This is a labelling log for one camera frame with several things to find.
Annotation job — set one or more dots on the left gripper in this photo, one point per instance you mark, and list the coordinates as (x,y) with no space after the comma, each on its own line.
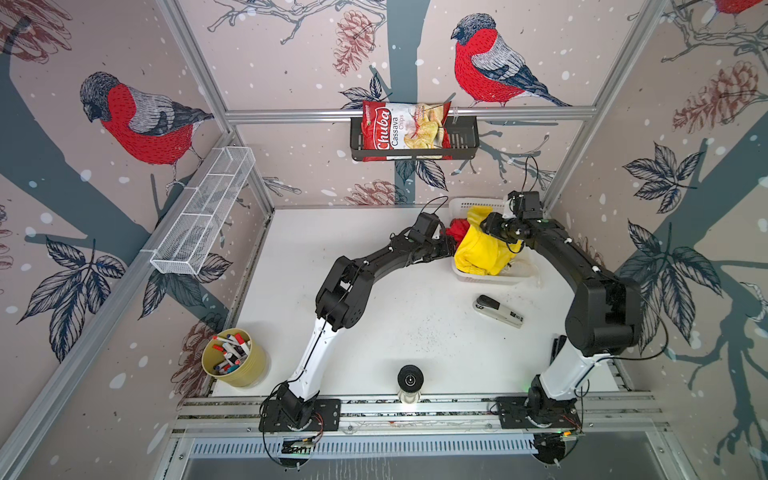
(447,248)

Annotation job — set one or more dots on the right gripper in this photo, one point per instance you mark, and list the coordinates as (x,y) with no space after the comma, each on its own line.
(492,220)

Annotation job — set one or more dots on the yellow shorts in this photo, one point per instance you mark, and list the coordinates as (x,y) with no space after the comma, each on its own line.
(481,254)

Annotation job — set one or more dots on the white plastic basket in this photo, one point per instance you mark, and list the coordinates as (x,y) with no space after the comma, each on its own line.
(519,269)

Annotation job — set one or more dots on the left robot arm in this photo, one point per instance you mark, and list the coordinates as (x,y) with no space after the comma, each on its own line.
(340,304)

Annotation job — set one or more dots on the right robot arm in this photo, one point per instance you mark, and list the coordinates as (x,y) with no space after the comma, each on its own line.
(603,319)

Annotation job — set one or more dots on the red shorts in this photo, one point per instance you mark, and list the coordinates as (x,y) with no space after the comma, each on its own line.
(458,229)

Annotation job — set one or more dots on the grey stapler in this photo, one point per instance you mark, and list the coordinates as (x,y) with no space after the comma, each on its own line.
(494,309)

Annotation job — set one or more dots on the small black device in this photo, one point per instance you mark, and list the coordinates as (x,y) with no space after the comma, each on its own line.
(558,344)

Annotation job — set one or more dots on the red chips bag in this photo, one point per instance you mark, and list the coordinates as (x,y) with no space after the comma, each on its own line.
(404,126)

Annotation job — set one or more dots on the yellow marker cup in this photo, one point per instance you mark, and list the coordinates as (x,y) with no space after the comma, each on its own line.
(235,358)

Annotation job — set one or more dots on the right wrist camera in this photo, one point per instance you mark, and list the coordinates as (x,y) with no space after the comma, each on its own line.
(525,205)

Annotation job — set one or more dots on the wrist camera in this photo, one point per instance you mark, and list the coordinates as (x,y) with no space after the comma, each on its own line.
(424,227)
(525,205)

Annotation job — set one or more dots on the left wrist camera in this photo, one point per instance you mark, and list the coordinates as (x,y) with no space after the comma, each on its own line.
(424,227)

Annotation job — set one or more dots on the black wall basket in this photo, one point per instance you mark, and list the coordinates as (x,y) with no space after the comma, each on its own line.
(461,132)

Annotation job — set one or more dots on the black round camera knob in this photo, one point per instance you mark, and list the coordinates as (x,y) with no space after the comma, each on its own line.
(410,381)

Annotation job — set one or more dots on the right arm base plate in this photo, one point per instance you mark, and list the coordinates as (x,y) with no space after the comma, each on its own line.
(519,412)

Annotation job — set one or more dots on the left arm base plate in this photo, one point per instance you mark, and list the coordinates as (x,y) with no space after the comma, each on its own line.
(316,416)

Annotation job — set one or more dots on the aluminium front rail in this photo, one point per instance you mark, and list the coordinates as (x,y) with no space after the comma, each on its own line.
(358,415)

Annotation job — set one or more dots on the white wire mesh shelf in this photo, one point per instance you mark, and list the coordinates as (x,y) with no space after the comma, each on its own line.
(193,233)

